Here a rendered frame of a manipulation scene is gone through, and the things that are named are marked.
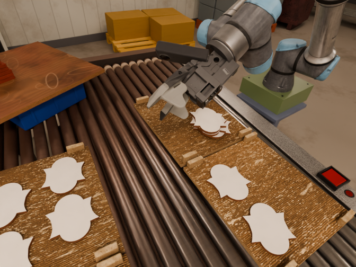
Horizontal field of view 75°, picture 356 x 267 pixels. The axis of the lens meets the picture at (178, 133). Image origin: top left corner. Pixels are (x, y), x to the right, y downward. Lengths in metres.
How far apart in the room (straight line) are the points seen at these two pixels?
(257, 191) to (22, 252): 0.66
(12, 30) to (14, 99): 3.18
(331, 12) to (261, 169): 0.56
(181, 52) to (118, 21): 3.43
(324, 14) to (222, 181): 0.65
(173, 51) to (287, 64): 0.79
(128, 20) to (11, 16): 1.55
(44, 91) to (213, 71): 0.72
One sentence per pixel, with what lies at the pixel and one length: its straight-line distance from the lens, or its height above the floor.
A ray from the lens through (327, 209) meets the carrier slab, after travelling 0.87.
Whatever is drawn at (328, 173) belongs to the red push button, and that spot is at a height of 0.93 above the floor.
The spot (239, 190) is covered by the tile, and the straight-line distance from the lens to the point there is 0.77.
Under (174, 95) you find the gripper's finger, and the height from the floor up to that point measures 1.31.
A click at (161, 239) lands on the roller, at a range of 0.69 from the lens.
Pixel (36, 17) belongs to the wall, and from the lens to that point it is 4.18.
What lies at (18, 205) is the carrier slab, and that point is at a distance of 0.81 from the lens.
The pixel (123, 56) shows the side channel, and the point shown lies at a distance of 1.50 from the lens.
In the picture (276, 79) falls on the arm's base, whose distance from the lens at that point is 1.26.
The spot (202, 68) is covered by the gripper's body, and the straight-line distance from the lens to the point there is 0.49.
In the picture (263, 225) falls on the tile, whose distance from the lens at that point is 0.73.
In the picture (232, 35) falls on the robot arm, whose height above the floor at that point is 1.39.
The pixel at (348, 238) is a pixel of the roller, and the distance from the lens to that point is 0.88.
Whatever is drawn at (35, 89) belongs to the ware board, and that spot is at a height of 1.04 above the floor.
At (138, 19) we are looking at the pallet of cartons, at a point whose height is 0.43.
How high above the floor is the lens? 1.55
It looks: 42 degrees down
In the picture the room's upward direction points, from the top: 5 degrees clockwise
